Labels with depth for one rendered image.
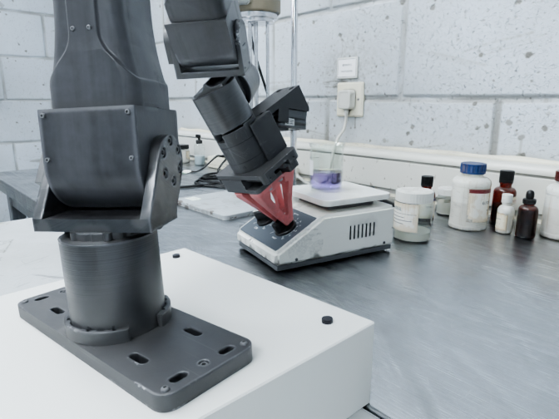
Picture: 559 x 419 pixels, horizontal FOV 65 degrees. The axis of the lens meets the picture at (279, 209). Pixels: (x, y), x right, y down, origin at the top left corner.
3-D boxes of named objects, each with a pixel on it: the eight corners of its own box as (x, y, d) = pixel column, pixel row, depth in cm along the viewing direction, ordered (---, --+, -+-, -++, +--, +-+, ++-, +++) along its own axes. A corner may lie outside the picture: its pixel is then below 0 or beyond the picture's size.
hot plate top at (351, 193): (324, 208, 59) (325, 201, 59) (281, 192, 70) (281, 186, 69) (393, 199, 65) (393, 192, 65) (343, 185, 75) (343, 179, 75)
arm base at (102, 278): (87, 200, 39) (-3, 217, 33) (251, 234, 26) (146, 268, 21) (99, 286, 40) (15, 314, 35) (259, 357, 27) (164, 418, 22)
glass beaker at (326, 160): (327, 197, 63) (328, 140, 61) (300, 191, 67) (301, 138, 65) (353, 191, 67) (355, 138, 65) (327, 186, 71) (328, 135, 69)
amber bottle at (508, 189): (491, 224, 81) (497, 171, 78) (487, 219, 84) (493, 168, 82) (515, 225, 80) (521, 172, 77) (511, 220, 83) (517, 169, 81)
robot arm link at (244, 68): (210, 101, 63) (194, 10, 57) (269, 97, 62) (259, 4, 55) (184, 132, 54) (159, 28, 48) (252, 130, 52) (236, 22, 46)
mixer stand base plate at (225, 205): (225, 220, 83) (225, 215, 83) (172, 203, 97) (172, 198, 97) (332, 198, 102) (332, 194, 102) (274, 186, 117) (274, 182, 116)
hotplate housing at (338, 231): (276, 275, 57) (276, 214, 55) (236, 246, 68) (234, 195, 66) (404, 248, 67) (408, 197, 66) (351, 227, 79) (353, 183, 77)
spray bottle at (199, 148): (192, 165, 156) (190, 134, 154) (200, 163, 159) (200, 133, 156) (199, 165, 154) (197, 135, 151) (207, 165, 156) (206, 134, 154)
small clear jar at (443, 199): (455, 218, 85) (458, 190, 84) (432, 214, 88) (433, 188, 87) (462, 213, 89) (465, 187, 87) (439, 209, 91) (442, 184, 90)
